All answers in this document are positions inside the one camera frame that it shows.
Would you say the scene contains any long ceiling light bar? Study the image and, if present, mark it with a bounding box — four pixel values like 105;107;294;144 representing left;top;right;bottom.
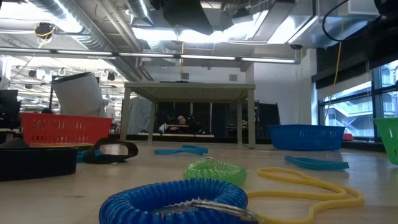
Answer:
0;46;302;65

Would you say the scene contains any pale green metal riser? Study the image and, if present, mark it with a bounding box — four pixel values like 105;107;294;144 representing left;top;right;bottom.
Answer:
119;82;256;150

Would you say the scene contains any person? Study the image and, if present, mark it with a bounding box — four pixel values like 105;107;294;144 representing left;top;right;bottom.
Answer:
158;114;201;135

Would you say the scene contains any white cylinder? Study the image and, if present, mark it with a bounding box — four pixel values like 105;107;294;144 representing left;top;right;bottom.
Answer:
50;72;107;118

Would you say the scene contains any wide black rubber band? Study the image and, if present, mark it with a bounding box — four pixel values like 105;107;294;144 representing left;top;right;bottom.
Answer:
81;138;139;165

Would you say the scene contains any blue plastic basket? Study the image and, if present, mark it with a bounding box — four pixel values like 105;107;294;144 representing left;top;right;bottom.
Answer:
267;124;346;152

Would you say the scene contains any red plastic basket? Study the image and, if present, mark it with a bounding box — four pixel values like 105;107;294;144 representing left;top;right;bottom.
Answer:
20;112;113;146

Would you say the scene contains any yellow green crayon box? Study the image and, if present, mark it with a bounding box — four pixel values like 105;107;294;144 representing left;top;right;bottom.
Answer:
29;142;95;149

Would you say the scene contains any black monitor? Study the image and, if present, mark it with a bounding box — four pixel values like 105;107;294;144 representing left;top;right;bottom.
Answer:
0;89;22;129

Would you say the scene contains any long yellow rubber band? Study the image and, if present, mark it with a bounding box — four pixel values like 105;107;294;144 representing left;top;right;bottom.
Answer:
247;167;366;224

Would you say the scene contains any green plastic basket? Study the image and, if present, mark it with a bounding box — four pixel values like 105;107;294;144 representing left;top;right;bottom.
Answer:
373;117;398;166

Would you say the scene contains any silver spiral duct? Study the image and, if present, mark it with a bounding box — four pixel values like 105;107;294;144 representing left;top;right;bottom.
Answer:
27;0;147;82

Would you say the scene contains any silver rectangular duct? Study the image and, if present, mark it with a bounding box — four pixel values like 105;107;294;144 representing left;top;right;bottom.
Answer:
229;0;382;49

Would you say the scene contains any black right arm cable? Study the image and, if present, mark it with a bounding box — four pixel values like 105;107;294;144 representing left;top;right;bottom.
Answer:
322;0;383;43

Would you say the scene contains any yellow hanging cable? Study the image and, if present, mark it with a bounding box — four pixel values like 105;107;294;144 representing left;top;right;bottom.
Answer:
331;18;345;86

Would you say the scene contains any green coil keychain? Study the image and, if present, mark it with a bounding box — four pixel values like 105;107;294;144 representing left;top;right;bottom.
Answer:
182;157;248;188

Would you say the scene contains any blue coil keychain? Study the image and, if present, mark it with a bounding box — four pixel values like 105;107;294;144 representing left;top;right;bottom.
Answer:
98;177;261;224

